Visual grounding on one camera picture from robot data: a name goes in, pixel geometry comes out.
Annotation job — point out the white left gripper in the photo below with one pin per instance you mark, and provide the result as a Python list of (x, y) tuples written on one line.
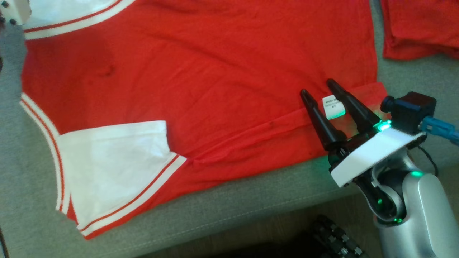
[(14, 10)]

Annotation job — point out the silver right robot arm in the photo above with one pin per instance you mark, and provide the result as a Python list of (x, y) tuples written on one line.
[(419, 215)]

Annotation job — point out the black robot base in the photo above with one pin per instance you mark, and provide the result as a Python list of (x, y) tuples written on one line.
[(333, 240)]

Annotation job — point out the red white shorts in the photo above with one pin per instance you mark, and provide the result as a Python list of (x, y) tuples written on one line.
[(419, 28)]

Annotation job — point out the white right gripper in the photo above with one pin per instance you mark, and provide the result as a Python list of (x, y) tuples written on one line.
[(373, 154)]

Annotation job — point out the red white basketball jersey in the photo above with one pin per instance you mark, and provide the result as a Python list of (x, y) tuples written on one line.
[(197, 71)]

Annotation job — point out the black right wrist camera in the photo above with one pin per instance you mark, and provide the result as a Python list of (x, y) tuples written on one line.
[(412, 111)]

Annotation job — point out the grey fabric sofa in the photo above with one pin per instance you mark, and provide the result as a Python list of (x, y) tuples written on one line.
[(251, 208)]

